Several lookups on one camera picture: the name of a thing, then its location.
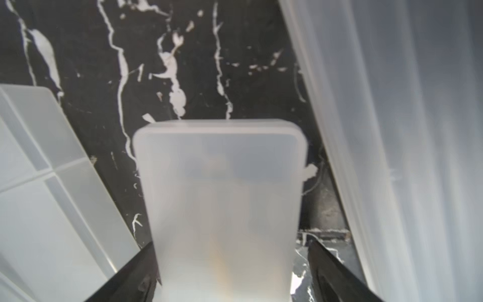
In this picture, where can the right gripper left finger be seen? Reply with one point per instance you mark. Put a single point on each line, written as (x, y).
(136, 281)

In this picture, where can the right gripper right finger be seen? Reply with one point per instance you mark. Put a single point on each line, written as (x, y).
(332, 281)

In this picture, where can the clear case with pencil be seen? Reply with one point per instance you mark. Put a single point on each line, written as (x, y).
(223, 199)

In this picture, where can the clear ribbed case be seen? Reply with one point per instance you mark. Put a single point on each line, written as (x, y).
(396, 89)

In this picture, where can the clear case with barcode label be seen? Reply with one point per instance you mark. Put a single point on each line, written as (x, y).
(62, 237)

